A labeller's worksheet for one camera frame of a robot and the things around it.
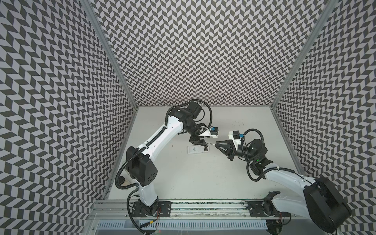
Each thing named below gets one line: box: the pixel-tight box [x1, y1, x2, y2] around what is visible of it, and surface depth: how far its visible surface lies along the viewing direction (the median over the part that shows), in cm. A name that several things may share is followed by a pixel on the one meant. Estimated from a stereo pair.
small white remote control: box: [187, 144, 211, 155], surface depth 95 cm
